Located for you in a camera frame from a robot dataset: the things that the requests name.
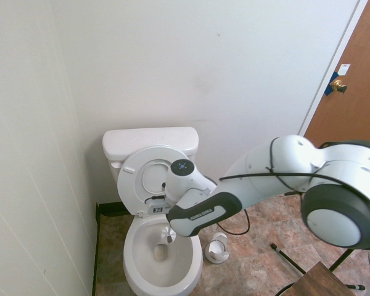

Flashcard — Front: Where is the black floor cable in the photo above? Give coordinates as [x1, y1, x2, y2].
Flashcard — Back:
[275, 281, 297, 296]

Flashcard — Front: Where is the brass door knob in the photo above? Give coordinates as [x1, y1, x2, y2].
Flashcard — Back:
[331, 79, 348, 94]

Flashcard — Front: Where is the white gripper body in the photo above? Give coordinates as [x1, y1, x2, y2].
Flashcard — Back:
[147, 200, 171, 216]

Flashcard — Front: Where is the white toilet brush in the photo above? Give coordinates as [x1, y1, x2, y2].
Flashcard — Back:
[160, 225, 178, 245]

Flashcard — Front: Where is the white toilet seat and lid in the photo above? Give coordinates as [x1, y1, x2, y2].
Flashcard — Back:
[117, 144, 197, 218]

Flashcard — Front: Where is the blue tape strip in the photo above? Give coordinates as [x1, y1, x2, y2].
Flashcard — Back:
[324, 71, 342, 97]

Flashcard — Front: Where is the white toilet brush holder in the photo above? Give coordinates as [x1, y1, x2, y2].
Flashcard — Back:
[207, 232, 229, 265]

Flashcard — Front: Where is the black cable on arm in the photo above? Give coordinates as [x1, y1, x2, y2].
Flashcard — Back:
[144, 136, 370, 236]

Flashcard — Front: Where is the brown wooden door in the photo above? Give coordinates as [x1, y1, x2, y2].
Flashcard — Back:
[303, 0, 370, 149]

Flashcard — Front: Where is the white toilet tank lid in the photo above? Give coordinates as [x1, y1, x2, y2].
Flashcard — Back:
[102, 126, 200, 161]

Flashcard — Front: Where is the black camera tripod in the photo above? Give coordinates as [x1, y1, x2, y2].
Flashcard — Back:
[270, 242, 366, 291]

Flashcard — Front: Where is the white toilet tank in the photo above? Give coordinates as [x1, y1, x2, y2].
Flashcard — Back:
[106, 144, 199, 187]

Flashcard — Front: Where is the dark wooden table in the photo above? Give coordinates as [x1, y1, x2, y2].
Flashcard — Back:
[282, 261, 370, 296]

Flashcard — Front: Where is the white toilet bowl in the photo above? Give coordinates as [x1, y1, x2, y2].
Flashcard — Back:
[122, 209, 204, 296]

